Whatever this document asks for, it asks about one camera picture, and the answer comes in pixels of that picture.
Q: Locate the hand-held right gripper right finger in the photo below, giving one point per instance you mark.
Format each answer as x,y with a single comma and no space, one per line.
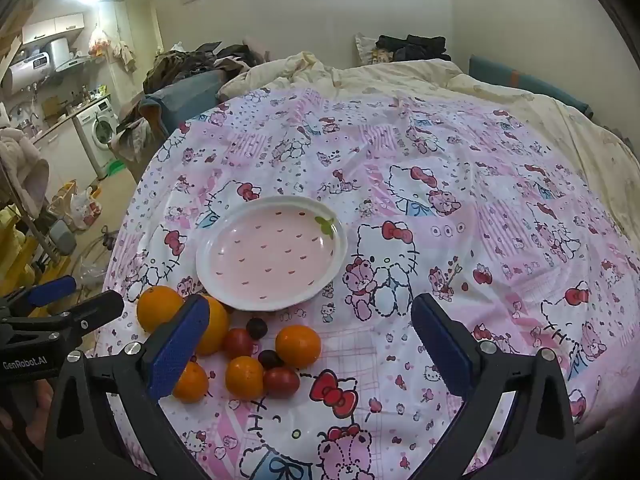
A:
445,347

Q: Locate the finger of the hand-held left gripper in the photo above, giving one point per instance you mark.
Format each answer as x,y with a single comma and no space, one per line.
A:
97,307
52,291

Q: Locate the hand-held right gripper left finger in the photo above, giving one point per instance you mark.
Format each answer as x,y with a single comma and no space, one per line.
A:
179,347

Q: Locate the small orange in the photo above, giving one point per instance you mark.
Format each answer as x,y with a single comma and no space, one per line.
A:
195,385
244,377

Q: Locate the large orange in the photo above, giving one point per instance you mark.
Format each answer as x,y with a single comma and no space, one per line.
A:
217,327
159,308
297,346

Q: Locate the red tomato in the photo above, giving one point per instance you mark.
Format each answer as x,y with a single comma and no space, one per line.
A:
237,343
281,382

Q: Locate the dark purple plum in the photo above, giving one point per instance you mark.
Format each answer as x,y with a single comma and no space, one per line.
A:
256,328
270,358

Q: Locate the pink strawberry pattern plate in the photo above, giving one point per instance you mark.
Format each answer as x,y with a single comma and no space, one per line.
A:
271,255

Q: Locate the yellow rack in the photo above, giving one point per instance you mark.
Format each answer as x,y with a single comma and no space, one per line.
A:
12,255

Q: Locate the grey stool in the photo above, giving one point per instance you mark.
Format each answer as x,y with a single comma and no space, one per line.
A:
62,237

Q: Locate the plastic shopping bag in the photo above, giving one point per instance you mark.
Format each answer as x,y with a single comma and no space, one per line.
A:
85,210

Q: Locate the pink cartoon cat printed blanket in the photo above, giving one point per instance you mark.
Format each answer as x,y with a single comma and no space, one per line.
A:
450,260

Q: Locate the pink plush robe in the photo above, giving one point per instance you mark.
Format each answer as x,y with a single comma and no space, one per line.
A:
20,165

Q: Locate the green basin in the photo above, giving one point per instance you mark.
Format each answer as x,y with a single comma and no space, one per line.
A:
115,167

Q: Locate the white washing machine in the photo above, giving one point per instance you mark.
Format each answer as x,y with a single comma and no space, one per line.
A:
97,127

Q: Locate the draped grey garment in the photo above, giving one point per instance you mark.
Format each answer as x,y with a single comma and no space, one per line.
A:
135,135

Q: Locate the range hood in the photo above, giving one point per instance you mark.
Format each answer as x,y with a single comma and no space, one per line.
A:
72,63

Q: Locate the white water heater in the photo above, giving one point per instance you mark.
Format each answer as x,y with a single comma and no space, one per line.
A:
35,62

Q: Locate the hanging beige cloth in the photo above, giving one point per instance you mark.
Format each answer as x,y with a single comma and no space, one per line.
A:
125,55

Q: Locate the hanging plastic bag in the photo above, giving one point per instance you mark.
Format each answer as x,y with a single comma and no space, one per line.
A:
98,42

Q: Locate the heap of clothes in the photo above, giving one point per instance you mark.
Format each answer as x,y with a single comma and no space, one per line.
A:
200,62

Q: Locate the cream duvet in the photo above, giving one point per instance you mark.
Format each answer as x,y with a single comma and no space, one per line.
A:
400,77

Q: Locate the blue padded headboard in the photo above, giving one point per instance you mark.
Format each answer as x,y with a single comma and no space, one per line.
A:
530,82

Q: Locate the pile of dark clothes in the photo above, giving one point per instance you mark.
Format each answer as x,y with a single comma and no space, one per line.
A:
415,47

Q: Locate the patterned pillow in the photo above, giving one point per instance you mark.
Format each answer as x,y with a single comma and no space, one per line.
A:
370,52

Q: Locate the white wall cabinets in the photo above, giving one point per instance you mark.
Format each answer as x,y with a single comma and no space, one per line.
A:
52,27

